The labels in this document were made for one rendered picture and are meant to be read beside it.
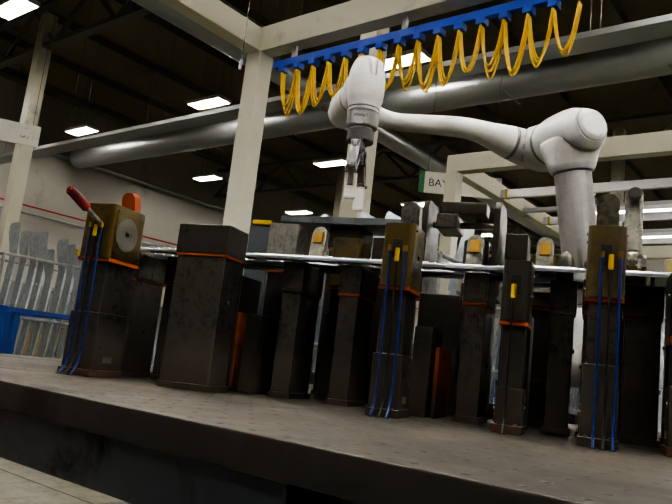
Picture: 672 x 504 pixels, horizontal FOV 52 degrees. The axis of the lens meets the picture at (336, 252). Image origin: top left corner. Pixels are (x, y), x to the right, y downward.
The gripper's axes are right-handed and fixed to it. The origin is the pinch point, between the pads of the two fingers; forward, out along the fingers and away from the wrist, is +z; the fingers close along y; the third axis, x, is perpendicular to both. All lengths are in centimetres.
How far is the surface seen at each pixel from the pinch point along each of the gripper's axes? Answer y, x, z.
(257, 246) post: -2.0, -26.2, 14.3
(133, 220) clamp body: 44, -40, 19
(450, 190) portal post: -639, -4, -181
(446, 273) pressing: 32.8, 28.0, 22.8
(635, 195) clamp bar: 31, 66, 3
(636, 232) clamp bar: 28, 67, 10
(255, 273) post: -1.9, -25.7, 21.9
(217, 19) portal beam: -286, -177, -210
